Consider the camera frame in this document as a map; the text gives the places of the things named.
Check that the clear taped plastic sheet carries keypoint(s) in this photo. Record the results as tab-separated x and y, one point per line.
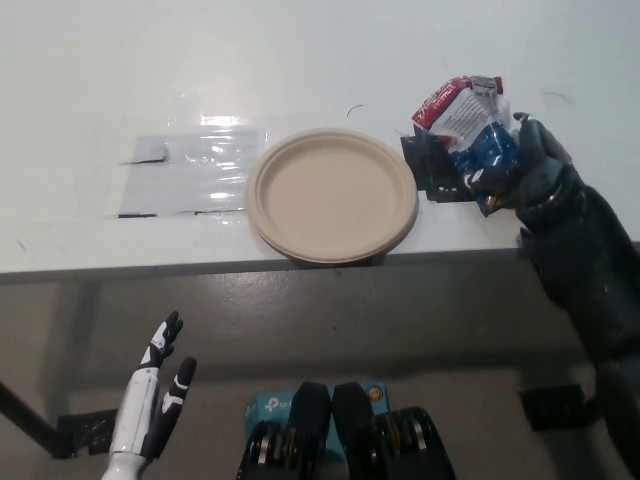
190	175

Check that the beige paper plate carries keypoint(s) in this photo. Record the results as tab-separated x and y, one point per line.
330	200

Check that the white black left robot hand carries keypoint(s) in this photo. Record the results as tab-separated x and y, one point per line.
135	420

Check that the thin black thread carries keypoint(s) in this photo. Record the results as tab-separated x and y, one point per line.
355	107
556	94

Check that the black slanted table leg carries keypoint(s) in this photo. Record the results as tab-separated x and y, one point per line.
25	422

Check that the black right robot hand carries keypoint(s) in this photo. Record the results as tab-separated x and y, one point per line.
547	190

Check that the sunflower seed bag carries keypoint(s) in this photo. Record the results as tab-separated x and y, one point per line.
475	115

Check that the teal router box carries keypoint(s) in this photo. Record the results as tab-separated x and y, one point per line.
270	405

